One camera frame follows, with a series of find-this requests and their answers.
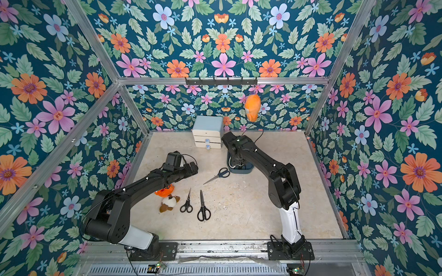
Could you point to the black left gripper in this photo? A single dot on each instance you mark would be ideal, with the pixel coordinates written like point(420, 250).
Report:
point(189, 172)

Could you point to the cream mini drawer cabinet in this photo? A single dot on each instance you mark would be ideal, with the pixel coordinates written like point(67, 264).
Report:
point(208, 127)

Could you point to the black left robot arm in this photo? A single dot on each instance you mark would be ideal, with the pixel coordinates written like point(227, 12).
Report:
point(110, 213)

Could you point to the small black scissors left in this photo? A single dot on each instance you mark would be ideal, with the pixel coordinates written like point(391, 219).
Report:
point(187, 207)

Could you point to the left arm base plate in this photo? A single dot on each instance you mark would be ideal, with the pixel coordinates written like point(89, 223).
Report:
point(158, 251)

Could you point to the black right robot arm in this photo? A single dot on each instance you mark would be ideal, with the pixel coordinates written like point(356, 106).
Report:
point(283, 187)

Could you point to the black wall hook rail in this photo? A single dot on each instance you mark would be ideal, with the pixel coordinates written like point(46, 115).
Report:
point(214, 81)

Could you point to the orange tiger plush toy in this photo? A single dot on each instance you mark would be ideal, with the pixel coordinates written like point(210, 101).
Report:
point(165, 192)

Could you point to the brown white plush toy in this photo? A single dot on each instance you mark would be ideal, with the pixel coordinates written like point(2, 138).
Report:
point(169, 203)

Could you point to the teal plastic storage box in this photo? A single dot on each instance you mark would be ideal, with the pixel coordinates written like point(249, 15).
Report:
point(239, 169)

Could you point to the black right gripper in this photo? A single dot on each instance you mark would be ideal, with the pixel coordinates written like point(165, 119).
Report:
point(233, 150)

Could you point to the white ventilation grille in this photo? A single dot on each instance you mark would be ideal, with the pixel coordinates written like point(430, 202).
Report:
point(174, 269)

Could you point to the black scissors centre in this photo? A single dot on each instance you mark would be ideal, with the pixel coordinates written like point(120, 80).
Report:
point(204, 213)

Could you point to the blue handled scissors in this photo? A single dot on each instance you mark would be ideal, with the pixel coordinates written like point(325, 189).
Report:
point(222, 173)

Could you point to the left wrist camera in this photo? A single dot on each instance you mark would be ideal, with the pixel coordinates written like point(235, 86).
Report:
point(173, 161)

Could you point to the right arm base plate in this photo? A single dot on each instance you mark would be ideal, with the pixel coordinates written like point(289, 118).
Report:
point(300, 251)

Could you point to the orange plush toy hanging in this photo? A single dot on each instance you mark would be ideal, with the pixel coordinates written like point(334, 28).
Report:
point(252, 107)

